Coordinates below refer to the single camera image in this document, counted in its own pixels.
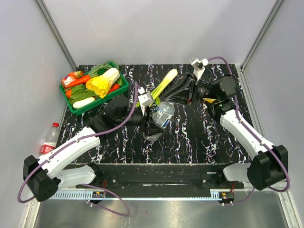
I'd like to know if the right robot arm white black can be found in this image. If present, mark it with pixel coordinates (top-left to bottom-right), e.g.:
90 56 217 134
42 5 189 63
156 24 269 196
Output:
164 74 290 191

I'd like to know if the toy napa cabbage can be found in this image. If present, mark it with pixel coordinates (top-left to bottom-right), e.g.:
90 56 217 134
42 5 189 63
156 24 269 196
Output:
85 68 120 98

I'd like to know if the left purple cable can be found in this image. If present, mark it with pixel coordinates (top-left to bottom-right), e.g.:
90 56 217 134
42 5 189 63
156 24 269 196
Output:
17 82 139 217

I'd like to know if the water bottle red cap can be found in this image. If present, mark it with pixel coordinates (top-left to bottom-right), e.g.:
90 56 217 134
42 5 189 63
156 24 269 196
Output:
39 123 59 154

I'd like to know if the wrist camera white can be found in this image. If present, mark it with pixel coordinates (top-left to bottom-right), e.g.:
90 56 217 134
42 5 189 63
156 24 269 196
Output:
191 58 209 81
136 87 154 115

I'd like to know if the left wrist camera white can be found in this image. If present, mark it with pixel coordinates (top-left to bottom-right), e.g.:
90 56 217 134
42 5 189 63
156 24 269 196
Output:
136 87 154 115

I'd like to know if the orange tomato piece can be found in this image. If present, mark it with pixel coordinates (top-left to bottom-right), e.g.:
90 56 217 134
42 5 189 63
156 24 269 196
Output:
65 89 72 99

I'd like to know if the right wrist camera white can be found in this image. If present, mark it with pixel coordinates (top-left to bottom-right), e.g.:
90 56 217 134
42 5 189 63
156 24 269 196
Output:
191 58 209 81

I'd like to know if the green plastic basket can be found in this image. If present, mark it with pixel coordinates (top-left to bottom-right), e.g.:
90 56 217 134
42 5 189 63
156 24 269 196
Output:
59 73 129 115

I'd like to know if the orange juice bottle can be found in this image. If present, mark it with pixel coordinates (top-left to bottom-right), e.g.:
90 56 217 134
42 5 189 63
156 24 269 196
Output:
204 98 216 104

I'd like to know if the long orange carrot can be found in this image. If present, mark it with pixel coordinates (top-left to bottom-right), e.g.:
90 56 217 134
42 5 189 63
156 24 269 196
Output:
67 75 91 88

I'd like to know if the clear bottle blue cap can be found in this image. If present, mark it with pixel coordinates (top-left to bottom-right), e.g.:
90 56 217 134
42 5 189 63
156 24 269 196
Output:
144 101 175 142

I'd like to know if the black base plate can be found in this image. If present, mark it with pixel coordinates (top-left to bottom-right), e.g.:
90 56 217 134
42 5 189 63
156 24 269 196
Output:
89 164 244 190

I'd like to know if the black marble mat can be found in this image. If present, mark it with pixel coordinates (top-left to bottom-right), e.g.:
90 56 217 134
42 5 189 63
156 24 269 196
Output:
57 61 252 164

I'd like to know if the green leafy vegetable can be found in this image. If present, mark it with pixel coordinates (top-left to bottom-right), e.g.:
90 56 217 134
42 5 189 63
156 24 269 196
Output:
68 84 98 105

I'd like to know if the green beans bundle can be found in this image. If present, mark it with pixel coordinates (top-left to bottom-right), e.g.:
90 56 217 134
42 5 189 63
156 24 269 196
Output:
86 60 119 78

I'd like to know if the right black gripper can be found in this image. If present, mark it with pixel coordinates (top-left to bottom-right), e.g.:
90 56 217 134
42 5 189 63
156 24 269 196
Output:
164 72 219 106

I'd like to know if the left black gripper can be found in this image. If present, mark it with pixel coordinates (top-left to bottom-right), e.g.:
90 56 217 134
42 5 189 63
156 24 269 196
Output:
116 104 165 136

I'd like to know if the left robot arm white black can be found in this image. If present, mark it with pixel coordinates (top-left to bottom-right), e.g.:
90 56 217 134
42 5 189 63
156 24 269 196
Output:
17 94 155 203

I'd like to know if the white toy radish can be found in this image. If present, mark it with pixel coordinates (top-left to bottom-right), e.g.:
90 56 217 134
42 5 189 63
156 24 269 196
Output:
73 97 95 109

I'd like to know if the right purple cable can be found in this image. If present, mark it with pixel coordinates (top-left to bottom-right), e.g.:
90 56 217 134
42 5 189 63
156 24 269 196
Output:
208 56 291 206

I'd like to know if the small orange carrot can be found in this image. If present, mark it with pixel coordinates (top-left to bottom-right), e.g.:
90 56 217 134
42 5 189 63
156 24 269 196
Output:
108 83 120 94

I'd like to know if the red snack packet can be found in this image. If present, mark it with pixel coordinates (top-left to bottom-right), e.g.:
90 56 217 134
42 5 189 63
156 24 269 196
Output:
61 71 84 89

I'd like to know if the toy green onion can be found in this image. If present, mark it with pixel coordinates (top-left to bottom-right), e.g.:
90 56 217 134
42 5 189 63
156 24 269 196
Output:
151 69 178 105

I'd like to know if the purple cable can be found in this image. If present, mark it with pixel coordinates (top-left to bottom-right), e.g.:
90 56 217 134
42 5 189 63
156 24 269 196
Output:
17 82 139 217
208 56 291 206

